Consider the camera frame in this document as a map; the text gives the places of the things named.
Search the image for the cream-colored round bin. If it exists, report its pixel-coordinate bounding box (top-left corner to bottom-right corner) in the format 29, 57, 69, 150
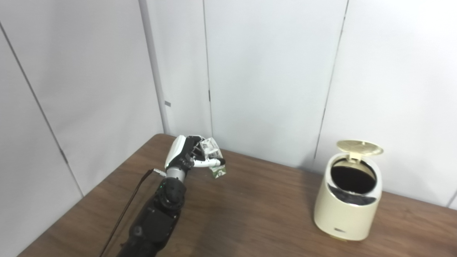
314, 152, 383, 241

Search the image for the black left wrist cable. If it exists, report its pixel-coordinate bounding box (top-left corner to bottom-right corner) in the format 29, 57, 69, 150
99, 169, 166, 257

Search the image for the cream round bin lid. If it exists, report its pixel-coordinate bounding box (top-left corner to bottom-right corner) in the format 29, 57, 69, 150
336, 140, 384, 163

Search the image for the white green milk carton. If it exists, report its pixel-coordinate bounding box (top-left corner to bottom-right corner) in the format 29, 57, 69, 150
200, 137, 227, 179

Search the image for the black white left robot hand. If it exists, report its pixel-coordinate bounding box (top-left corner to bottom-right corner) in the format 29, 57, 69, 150
164, 135, 226, 171

